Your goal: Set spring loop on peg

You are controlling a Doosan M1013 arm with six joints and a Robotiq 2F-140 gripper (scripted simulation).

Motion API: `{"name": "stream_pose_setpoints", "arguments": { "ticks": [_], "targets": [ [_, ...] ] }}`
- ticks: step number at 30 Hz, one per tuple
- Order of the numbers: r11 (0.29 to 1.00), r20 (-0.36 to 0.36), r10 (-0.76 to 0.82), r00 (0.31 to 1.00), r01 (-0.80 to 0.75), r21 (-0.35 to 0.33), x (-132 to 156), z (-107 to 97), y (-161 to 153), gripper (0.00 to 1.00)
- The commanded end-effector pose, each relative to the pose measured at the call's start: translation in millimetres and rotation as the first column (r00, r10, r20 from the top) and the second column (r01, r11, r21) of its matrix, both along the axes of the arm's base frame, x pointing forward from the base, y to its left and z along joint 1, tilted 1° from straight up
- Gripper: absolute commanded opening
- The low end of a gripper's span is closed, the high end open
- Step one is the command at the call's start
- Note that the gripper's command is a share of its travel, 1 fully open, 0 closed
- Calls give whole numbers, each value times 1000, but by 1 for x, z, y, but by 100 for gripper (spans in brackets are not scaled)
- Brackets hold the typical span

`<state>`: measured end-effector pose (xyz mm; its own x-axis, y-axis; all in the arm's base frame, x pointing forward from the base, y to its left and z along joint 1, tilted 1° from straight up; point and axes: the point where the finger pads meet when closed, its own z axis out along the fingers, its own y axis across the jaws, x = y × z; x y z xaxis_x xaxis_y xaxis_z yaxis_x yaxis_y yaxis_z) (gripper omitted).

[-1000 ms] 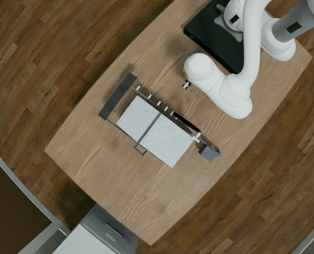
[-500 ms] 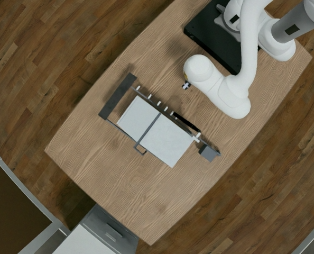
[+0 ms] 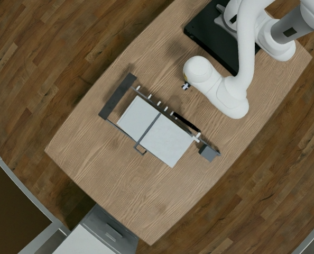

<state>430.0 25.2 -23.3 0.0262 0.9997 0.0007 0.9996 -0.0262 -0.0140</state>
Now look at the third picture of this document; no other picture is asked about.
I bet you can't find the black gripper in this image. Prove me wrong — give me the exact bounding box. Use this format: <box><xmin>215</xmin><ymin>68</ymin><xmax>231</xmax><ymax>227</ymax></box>
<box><xmin>182</xmin><ymin>81</ymin><xmax>191</xmax><ymax>90</ymax></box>

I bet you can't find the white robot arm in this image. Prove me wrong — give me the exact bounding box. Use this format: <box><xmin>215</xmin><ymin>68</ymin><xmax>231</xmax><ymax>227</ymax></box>
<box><xmin>183</xmin><ymin>0</ymin><xmax>314</xmax><ymax>119</ymax></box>

